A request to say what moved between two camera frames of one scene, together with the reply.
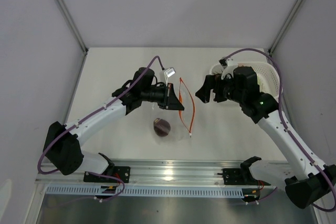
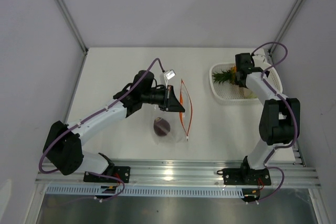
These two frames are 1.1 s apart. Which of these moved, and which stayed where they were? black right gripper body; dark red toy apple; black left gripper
Moved: black right gripper body
Stayed: black left gripper; dark red toy apple
